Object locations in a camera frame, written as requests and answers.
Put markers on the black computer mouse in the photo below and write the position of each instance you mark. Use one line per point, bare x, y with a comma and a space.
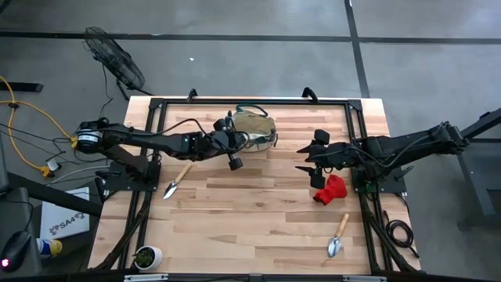
15, 250

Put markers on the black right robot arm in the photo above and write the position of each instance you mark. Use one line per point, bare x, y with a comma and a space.
411, 145

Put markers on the white printed box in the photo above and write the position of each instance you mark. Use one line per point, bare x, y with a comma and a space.
64, 213

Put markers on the red gardening glove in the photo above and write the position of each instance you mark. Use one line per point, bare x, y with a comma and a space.
332, 190

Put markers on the black floor fan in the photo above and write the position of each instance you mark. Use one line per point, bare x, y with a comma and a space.
115, 60

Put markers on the black rig support beam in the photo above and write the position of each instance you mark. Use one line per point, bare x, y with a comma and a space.
479, 129
51, 196

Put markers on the white potted plant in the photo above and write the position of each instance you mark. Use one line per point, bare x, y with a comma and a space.
148, 258

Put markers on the blue yellow bottle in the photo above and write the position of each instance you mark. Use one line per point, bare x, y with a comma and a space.
49, 247

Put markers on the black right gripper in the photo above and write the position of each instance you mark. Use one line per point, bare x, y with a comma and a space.
336, 156

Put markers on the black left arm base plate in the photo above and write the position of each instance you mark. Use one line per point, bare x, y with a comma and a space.
117, 184

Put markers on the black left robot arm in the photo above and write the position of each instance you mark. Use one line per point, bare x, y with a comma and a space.
156, 141

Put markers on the beige green-trimmed gardening bag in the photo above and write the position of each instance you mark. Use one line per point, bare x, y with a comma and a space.
256, 125

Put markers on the black table frame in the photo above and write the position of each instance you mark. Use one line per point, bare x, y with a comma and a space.
254, 102

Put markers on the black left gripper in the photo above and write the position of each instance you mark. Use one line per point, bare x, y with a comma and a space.
211, 145

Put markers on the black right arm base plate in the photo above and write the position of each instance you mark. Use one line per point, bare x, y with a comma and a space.
387, 187

